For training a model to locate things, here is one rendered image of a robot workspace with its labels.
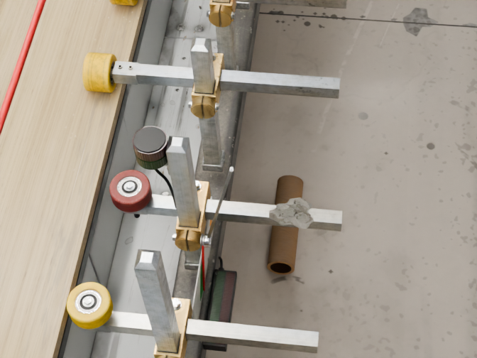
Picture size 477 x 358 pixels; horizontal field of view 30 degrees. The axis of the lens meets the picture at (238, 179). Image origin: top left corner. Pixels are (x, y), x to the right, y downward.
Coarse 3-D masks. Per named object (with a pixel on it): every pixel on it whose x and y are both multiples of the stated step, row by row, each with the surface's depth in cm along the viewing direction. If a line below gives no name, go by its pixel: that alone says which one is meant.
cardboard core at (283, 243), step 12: (288, 180) 271; (300, 180) 273; (276, 192) 272; (288, 192) 269; (300, 192) 271; (276, 204) 269; (276, 228) 263; (288, 228) 262; (276, 240) 260; (288, 240) 260; (276, 252) 258; (288, 252) 258; (276, 264) 263; (288, 264) 257
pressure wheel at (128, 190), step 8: (120, 176) 174; (128, 176) 174; (136, 176) 174; (144, 176) 174; (112, 184) 173; (120, 184) 174; (128, 184) 173; (136, 184) 174; (144, 184) 173; (112, 192) 172; (120, 192) 172; (128, 192) 173; (136, 192) 172; (144, 192) 172; (112, 200) 174; (120, 200) 171; (128, 200) 171; (136, 200) 171; (144, 200) 172; (120, 208) 173; (128, 208) 172; (136, 208) 173; (136, 216) 181
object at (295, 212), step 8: (296, 200) 173; (304, 200) 173; (280, 208) 173; (288, 208) 172; (296, 208) 173; (304, 208) 173; (272, 216) 172; (280, 216) 173; (288, 216) 173; (296, 216) 172; (304, 216) 171; (280, 224) 172; (288, 224) 172; (296, 224) 172; (304, 224) 172
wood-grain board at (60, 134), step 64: (0, 0) 203; (64, 0) 202; (0, 64) 193; (64, 64) 192; (64, 128) 182; (0, 192) 174; (64, 192) 173; (0, 256) 166; (64, 256) 166; (0, 320) 159; (64, 320) 160
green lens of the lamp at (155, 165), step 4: (136, 156) 153; (164, 156) 153; (136, 160) 155; (140, 160) 153; (160, 160) 153; (164, 160) 153; (140, 164) 154; (144, 164) 153; (148, 164) 153; (152, 164) 153; (156, 164) 153; (160, 164) 154; (164, 164) 154; (148, 168) 154; (152, 168) 154; (156, 168) 154
